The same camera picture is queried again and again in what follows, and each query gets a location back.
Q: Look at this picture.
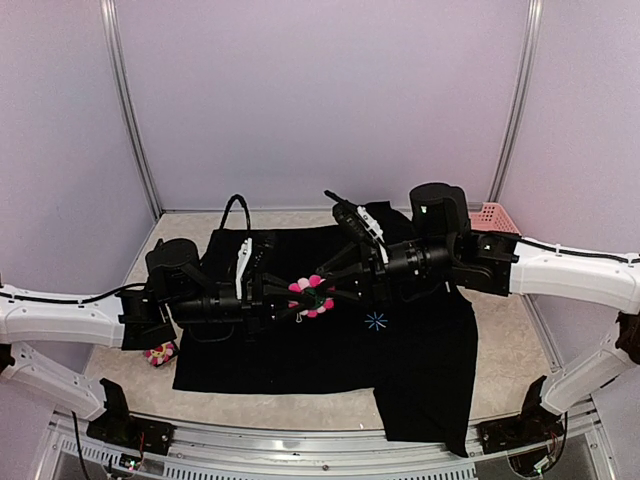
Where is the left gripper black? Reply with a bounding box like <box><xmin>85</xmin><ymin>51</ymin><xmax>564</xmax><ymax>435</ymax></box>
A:
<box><xmin>168</xmin><ymin>273</ymin><xmax>315</xmax><ymax>342</ymax></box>

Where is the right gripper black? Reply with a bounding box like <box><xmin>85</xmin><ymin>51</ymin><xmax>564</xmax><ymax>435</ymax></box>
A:
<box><xmin>315</xmin><ymin>237</ymin><xmax>457</xmax><ymax>307</ymax></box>

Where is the flower brooch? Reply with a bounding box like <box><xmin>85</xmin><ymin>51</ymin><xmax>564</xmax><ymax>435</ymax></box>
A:
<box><xmin>288</xmin><ymin>274</ymin><xmax>335</xmax><ymax>323</ymax></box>
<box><xmin>144</xmin><ymin>342</ymin><xmax>176</xmax><ymax>365</ymax></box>

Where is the black t-shirt blue logo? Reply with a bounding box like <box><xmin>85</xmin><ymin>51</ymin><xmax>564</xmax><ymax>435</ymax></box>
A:
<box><xmin>172</xmin><ymin>201</ymin><xmax>482</xmax><ymax>457</ymax></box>

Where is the pink plastic basket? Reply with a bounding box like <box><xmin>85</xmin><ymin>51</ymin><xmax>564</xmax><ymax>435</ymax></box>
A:
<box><xmin>470</xmin><ymin>202</ymin><xmax>521</xmax><ymax>235</ymax></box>

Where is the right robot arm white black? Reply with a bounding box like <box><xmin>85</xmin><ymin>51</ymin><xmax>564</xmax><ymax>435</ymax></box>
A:
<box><xmin>316</xmin><ymin>183</ymin><xmax>639</xmax><ymax>454</ymax></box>

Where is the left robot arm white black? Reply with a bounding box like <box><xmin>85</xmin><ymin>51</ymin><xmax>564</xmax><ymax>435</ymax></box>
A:
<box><xmin>1</xmin><ymin>238</ymin><xmax>315</xmax><ymax>455</ymax></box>

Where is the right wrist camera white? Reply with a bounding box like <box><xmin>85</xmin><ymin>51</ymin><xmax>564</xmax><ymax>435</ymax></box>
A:
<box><xmin>324</xmin><ymin>190</ymin><xmax>389</xmax><ymax>264</ymax></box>

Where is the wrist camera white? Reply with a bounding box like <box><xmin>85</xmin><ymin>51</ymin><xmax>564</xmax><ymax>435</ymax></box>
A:
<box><xmin>324</xmin><ymin>190</ymin><xmax>389</xmax><ymax>264</ymax></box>
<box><xmin>234</xmin><ymin>231</ymin><xmax>276</xmax><ymax>301</ymax></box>

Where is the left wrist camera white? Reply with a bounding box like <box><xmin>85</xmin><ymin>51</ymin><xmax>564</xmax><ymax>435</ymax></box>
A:
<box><xmin>234</xmin><ymin>231</ymin><xmax>276</xmax><ymax>301</ymax></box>

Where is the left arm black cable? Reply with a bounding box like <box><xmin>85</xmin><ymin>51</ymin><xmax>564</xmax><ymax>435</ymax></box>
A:
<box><xmin>0</xmin><ymin>193</ymin><xmax>253</xmax><ymax>304</ymax></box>

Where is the front aluminium rail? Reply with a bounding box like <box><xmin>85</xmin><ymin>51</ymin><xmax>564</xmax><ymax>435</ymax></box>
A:
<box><xmin>22</xmin><ymin>383</ymin><xmax>623</xmax><ymax>479</ymax></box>

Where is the right aluminium frame post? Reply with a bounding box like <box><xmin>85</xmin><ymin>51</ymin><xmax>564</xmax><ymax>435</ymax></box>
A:
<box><xmin>483</xmin><ymin>0</ymin><xmax>544</xmax><ymax>203</ymax></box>

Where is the aluminium frame post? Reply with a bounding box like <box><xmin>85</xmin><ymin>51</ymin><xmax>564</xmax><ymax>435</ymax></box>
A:
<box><xmin>100</xmin><ymin>0</ymin><xmax>164</xmax><ymax>221</ymax></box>
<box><xmin>483</xmin><ymin>0</ymin><xmax>544</xmax><ymax>203</ymax></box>

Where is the left aluminium frame post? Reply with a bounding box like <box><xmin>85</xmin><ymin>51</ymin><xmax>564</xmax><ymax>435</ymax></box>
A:
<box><xmin>100</xmin><ymin>0</ymin><xmax>164</xmax><ymax>221</ymax></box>

